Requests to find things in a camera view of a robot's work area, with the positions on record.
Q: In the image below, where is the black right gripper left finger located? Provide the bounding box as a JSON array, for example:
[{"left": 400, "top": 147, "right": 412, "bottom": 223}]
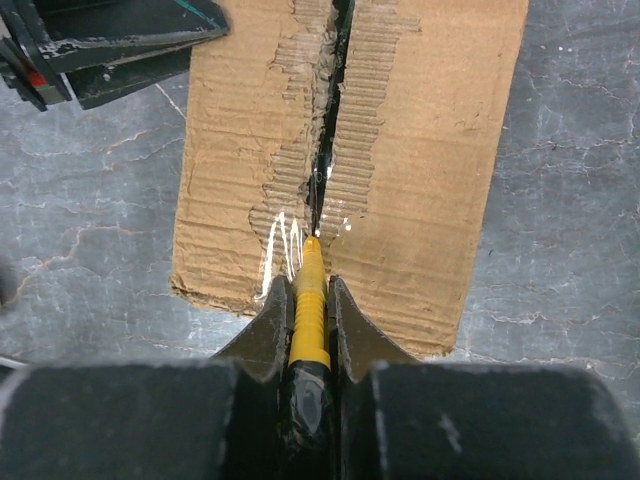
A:
[{"left": 1, "top": 277, "right": 293, "bottom": 479}]

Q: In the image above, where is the brown cardboard express box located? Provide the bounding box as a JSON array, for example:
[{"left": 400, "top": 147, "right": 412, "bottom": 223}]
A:
[{"left": 169, "top": 1, "right": 528, "bottom": 358}]

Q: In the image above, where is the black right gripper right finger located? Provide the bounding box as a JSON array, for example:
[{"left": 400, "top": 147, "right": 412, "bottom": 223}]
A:
[{"left": 328, "top": 276, "right": 639, "bottom": 479}]

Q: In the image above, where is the yellow utility knife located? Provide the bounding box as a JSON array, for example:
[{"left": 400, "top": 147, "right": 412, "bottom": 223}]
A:
[{"left": 280, "top": 237, "right": 335, "bottom": 479}]

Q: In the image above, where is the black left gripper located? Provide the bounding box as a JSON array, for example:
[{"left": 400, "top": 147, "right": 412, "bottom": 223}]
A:
[{"left": 1, "top": 0, "right": 230, "bottom": 112}]

